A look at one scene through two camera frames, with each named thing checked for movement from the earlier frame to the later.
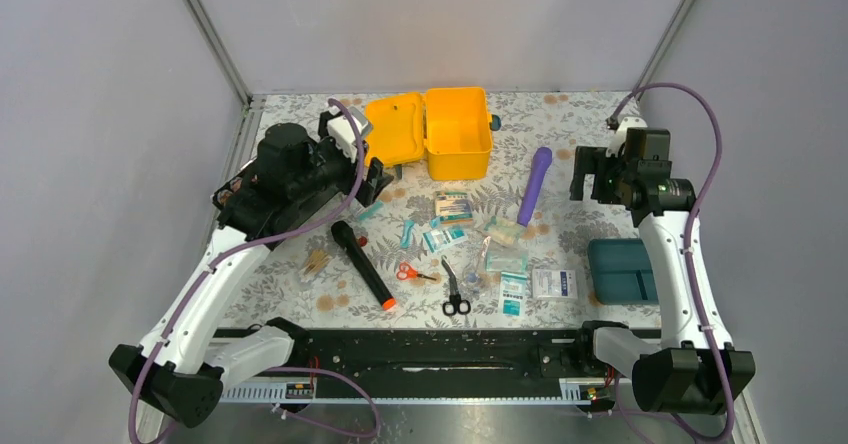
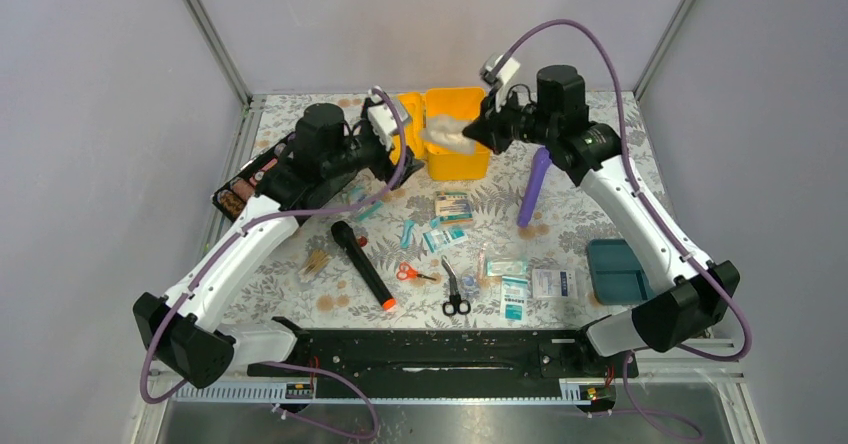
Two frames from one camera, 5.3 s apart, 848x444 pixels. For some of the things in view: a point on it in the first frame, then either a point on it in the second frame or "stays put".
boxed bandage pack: (454, 207) stays put
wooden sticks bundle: (317, 260) stays put
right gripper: (593, 161) → (488, 127)
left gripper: (376, 178) → (385, 169)
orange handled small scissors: (406, 272) stays put
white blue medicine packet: (554, 284) stays put
